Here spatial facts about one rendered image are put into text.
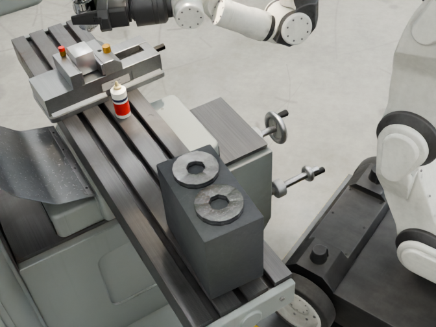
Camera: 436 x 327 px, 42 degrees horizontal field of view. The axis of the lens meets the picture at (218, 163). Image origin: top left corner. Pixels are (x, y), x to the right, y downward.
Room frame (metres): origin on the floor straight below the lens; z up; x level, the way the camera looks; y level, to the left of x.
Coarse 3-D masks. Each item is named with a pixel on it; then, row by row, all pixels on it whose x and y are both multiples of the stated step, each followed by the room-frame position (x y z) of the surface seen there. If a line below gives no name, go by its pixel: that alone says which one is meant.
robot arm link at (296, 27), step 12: (276, 0) 1.27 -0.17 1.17; (288, 0) 1.21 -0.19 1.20; (300, 0) 1.19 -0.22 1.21; (312, 0) 1.19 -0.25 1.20; (300, 12) 1.17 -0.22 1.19; (312, 12) 1.18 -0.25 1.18; (288, 24) 1.16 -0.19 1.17; (300, 24) 1.16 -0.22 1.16; (312, 24) 1.17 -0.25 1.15; (288, 36) 1.15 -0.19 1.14; (300, 36) 1.16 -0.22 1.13
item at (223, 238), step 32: (192, 160) 0.79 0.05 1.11; (192, 192) 0.71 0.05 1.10; (224, 192) 0.70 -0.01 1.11; (192, 224) 0.64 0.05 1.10; (224, 224) 0.63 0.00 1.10; (256, 224) 0.64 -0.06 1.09; (192, 256) 0.66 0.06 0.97; (224, 256) 0.61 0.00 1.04; (256, 256) 0.64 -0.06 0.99; (224, 288) 0.61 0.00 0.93
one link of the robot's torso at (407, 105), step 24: (432, 0) 0.88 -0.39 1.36; (408, 24) 0.91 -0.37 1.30; (432, 24) 0.88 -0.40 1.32; (408, 48) 0.91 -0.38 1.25; (432, 48) 0.88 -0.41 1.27; (408, 72) 0.93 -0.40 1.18; (432, 72) 0.89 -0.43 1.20; (408, 96) 0.92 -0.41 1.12; (432, 96) 0.89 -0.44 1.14; (384, 120) 0.93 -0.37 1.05; (408, 120) 0.90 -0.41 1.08; (432, 120) 0.88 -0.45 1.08; (432, 144) 0.86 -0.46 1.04
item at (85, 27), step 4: (92, 4) 1.15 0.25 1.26; (76, 8) 1.15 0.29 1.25; (80, 8) 1.14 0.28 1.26; (84, 8) 1.14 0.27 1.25; (88, 8) 1.15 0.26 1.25; (92, 8) 1.15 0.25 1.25; (76, 12) 1.15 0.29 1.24; (80, 12) 1.14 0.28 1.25; (80, 28) 1.15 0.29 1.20; (84, 28) 1.14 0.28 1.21; (88, 28) 1.14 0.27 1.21; (92, 28) 1.14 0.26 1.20
